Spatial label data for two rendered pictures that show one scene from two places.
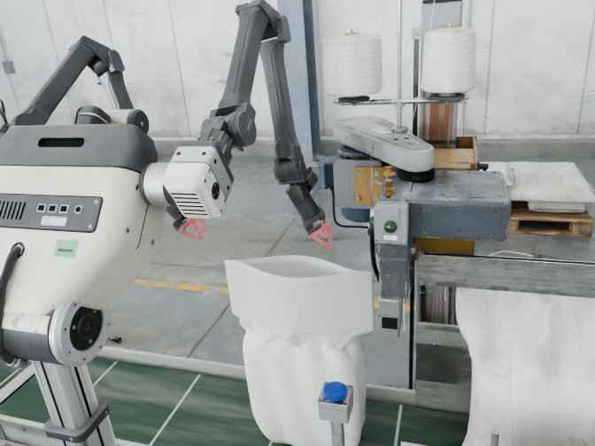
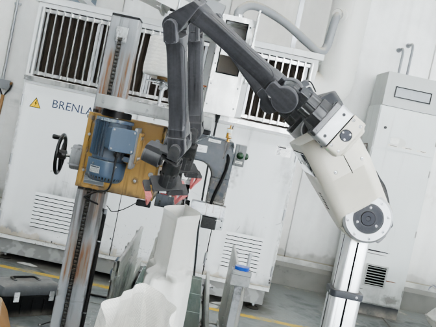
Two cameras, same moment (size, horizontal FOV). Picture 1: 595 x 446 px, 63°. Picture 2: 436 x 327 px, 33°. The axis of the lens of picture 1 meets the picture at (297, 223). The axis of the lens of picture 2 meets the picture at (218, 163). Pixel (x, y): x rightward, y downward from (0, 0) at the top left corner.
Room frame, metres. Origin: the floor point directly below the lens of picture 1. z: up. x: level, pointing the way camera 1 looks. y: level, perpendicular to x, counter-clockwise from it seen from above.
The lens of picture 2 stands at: (2.16, 2.63, 1.39)
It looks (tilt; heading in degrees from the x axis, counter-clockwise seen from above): 3 degrees down; 250
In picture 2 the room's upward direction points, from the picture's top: 12 degrees clockwise
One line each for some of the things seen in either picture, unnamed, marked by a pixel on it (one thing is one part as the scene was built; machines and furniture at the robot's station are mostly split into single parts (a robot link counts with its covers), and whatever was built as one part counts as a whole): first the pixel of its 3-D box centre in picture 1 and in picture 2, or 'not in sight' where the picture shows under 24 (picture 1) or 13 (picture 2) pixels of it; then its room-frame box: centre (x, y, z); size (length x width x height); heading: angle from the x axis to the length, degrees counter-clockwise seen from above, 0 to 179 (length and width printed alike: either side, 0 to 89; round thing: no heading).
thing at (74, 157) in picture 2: not in sight; (76, 156); (1.67, -0.49, 1.14); 0.11 x 0.06 x 0.11; 71
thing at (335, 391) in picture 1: (335, 392); (241, 268); (1.00, -0.06, 0.84); 0.06 x 0.06 x 0.02
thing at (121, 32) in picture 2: (417, 30); (121, 34); (1.60, -0.41, 1.68); 0.05 x 0.03 x 0.06; 161
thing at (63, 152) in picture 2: not in sight; (59, 153); (1.74, -0.51, 1.13); 0.18 x 0.11 x 0.18; 71
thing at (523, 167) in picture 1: (541, 173); not in sight; (4.08, -2.18, 0.32); 0.68 x 0.45 x 0.15; 71
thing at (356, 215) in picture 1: (361, 182); (109, 150); (1.59, -0.23, 1.21); 0.15 x 0.15 x 0.25
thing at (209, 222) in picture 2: (391, 318); (211, 223); (1.10, -0.23, 0.98); 0.09 x 0.05 x 0.05; 161
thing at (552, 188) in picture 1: (548, 188); not in sight; (3.69, -2.04, 0.32); 0.66 x 0.43 x 0.15; 69
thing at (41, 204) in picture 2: not in sight; (159, 153); (0.51, -3.46, 1.05); 2.28 x 1.16 x 2.09; 161
